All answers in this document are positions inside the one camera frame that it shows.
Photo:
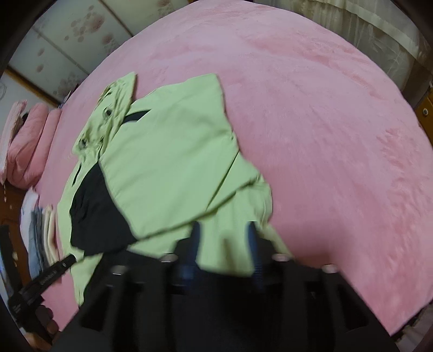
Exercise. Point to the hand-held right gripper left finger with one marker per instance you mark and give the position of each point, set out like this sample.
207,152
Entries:
195,250

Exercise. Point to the green and black hooded jacket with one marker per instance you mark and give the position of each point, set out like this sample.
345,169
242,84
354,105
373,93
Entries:
162,162

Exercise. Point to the brown wooden headboard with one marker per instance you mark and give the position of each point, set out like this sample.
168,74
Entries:
10,210

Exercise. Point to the furniture under lace cover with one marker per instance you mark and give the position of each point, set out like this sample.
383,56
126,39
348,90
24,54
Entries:
372,27

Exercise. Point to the bed with pink sheet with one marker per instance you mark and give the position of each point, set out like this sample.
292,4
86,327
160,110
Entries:
321,135

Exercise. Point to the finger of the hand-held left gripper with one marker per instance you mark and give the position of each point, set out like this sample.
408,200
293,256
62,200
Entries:
6,250
62,265

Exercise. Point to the pink pillow with lace trim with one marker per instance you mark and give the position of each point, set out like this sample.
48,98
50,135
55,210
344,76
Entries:
10,128

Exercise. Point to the folded blue jeans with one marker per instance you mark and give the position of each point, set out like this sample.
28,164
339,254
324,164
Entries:
35,237

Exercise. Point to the person's left hand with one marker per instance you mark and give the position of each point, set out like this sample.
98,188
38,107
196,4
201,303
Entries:
47,320

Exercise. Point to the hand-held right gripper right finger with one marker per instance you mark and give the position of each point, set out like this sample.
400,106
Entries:
254,260

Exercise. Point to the wooden drawer cabinet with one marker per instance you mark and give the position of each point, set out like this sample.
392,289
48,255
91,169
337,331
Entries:
424,111

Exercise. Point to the floral wardrobe doors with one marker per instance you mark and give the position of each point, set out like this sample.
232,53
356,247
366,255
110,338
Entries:
67,50

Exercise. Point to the small white printed pillow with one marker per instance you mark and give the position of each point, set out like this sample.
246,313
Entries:
28,210

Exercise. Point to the folded pink quilt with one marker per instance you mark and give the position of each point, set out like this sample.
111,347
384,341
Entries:
30,145

